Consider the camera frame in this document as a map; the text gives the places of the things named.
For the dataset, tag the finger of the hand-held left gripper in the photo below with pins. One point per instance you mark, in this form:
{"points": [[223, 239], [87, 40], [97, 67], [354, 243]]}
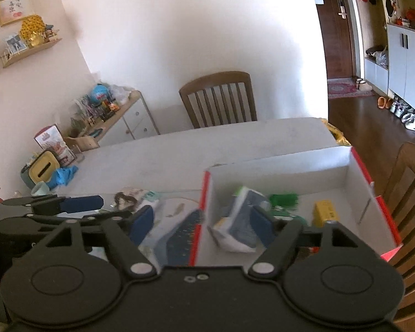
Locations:
{"points": [[90, 217], [84, 203]]}

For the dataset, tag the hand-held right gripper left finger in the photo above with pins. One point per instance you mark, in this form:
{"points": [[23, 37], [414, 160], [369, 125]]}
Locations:
{"points": [[141, 223]]}

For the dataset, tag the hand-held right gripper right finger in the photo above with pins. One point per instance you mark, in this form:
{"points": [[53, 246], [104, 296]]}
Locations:
{"points": [[262, 224]]}

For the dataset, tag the white packet dark blue label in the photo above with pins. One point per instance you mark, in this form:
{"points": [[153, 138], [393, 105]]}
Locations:
{"points": [[233, 235]]}

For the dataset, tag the small yellow box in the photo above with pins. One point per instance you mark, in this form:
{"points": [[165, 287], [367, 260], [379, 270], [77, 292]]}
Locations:
{"points": [[325, 211]]}

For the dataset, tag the red shoe box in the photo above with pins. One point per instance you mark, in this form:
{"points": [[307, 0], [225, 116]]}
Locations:
{"points": [[332, 176]]}

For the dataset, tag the blue gloves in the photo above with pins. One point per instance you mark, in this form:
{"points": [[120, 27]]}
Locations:
{"points": [[64, 176]]}

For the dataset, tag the pale green cup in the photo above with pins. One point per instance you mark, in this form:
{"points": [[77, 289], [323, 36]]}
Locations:
{"points": [[39, 190]]}

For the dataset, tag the clear drinking glass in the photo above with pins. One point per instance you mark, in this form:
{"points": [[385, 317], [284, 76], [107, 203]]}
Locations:
{"points": [[79, 153]]}

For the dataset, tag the yellow and green tissue box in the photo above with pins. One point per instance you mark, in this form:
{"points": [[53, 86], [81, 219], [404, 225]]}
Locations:
{"points": [[43, 167]]}

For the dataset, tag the wooden desktop rack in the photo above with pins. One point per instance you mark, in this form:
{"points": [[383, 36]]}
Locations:
{"points": [[81, 142]]}

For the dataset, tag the red and white carton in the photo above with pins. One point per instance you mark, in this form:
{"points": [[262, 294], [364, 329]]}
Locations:
{"points": [[53, 141]]}

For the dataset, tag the white wooden-top sideboard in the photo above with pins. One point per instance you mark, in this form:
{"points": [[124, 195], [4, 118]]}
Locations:
{"points": [[135, 117]]}

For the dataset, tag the blue globe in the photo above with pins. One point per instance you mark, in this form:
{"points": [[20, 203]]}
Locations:
{"points": [[100, 93]]}

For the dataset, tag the clear plastic bag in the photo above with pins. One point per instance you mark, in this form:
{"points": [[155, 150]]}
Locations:
{"points": [[119, 93]]}

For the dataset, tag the yellow bag on floor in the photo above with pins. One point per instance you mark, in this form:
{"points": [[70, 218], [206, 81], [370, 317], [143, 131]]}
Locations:
{"points": [[339, 135]]}

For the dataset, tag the wooden slatted dining chair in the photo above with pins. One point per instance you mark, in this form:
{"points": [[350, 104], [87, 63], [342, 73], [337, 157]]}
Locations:
{"points": [[214, 79]]}

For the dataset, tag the patterned door rug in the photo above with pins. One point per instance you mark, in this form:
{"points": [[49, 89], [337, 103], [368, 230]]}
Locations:
{"points": [[342, 90]]}

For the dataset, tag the wooden round-back chair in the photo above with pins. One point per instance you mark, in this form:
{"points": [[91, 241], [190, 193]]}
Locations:
{"points": [[409, 166]]}

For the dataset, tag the pair of beige slippers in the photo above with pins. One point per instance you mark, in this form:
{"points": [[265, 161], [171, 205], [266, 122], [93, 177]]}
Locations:
{"points": [[362, 83]]}

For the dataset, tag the pair of orange shoes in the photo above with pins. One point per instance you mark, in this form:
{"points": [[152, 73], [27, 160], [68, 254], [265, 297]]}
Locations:
{"points": [[384, 102]]}

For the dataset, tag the small shelf figurine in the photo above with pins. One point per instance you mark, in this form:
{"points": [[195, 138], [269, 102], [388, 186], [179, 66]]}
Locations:
{"points": [[51, 31]]}

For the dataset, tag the row of shoes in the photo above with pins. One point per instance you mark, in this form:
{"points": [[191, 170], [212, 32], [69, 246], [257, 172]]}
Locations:
{"points": [[406, 116]]}

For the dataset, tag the gold flower ornament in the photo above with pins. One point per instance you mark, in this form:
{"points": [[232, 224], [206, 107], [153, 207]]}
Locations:
{"points": [[31, 29]]}

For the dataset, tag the dark wooden door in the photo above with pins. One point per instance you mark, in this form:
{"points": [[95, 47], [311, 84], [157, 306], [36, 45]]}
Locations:
{"points": [[335, 48]]}

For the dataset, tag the grey plastic bag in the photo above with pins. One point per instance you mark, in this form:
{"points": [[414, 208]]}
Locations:
{"points": [[382, 57]]}

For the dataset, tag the framed calligraphy picture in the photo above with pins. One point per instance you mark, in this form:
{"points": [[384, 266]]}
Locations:
{"points": [[13, 8]]}

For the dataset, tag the silver door lock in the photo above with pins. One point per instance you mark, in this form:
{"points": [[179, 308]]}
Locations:
{"points": [[341, 8]]}

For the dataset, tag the wooden wall shelf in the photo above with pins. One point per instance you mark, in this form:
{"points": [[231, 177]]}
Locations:
{"points": [[38, 49]]}

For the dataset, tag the small photo frame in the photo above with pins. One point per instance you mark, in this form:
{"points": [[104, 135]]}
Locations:
{"points": [[14, 43]]}

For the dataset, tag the white wall cabinet unit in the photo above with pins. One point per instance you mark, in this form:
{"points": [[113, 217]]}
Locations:
{"points": [[401, 58]]}

